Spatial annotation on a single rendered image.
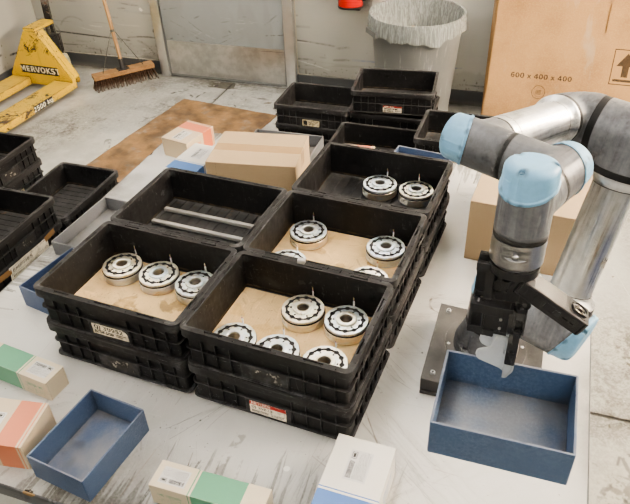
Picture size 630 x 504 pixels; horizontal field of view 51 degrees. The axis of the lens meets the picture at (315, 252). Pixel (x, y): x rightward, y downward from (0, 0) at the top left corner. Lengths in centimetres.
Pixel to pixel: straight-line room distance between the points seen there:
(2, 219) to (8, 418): 138
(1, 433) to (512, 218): 115
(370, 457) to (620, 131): 77
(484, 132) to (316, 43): 374
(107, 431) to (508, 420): 91
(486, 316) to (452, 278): 92
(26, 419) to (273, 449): 54
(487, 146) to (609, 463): 164
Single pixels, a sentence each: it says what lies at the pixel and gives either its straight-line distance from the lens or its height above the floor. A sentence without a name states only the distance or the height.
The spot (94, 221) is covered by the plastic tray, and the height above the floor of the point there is 70.
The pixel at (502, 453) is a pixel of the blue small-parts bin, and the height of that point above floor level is 110.
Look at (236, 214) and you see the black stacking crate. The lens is 198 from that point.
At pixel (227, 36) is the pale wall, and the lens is 495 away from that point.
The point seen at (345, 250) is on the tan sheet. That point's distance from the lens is 180.
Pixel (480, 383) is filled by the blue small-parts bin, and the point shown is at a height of 108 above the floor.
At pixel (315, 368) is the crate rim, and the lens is 135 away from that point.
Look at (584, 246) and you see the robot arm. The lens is 141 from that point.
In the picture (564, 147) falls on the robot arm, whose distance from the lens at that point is 103.
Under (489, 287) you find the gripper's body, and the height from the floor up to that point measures 128.
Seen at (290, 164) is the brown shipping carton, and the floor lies 86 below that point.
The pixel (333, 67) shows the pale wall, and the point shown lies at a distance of 475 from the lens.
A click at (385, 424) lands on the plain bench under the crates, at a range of 155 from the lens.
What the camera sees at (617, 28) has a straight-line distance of 425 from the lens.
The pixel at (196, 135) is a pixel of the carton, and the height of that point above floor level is 78.
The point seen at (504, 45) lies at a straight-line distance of 426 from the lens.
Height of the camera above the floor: 191
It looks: 37 degrees down
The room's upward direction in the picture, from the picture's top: 3 degrees counter-clockwise
